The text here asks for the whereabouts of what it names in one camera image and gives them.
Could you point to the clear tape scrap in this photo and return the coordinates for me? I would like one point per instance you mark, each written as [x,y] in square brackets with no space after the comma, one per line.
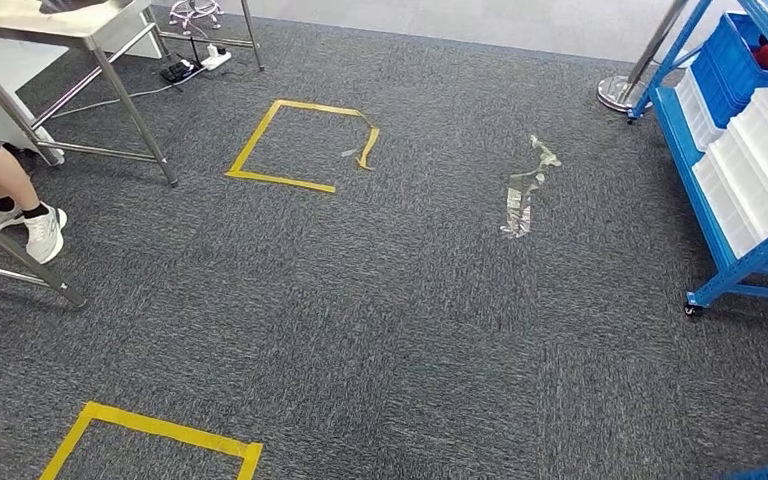
[349,152]

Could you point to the straight yellow tape line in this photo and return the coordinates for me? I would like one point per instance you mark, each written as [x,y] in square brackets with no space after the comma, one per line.
[278,180]
[251,142]

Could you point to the clear plastic bag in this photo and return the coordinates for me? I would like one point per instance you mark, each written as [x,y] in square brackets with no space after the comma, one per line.
[520,199]

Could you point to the loose yellow tape strip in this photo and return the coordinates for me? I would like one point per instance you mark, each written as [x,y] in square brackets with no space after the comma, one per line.
[318,107]

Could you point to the black power adapter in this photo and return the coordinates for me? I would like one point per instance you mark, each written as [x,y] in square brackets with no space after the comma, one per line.
[177,71]

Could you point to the yellow floor tape square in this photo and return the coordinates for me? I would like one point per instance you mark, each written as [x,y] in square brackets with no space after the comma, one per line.
[159,429]

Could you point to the blue plastic crate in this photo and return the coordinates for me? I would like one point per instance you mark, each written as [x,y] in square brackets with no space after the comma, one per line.
[728,79]

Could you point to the dark grey tray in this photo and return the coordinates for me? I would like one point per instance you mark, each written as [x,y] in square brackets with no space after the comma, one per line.
[72,5]

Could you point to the white partition panel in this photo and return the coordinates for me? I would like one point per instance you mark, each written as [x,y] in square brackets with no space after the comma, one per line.
[0,73]

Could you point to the steel table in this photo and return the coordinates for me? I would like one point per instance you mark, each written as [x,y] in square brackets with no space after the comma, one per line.
[26,16]

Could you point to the chrome stanchion post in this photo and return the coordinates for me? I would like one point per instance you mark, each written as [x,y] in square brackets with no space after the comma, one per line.
[622,93]

